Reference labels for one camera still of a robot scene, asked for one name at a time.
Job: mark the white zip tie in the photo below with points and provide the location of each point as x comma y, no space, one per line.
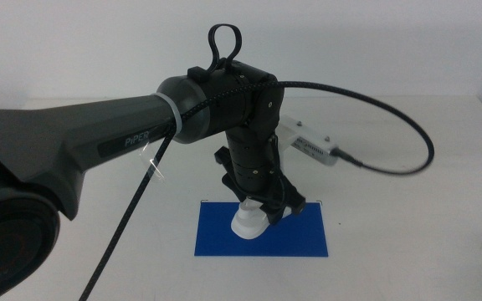
175,110

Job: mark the silver white wrist camera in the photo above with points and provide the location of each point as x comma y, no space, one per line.
312,144

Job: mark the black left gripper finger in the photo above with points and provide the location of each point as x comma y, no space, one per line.
275,215
232,188

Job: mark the blue rectangular mat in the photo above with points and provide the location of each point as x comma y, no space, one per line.
213,240

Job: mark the clear tape piece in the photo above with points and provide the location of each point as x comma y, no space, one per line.
152,161

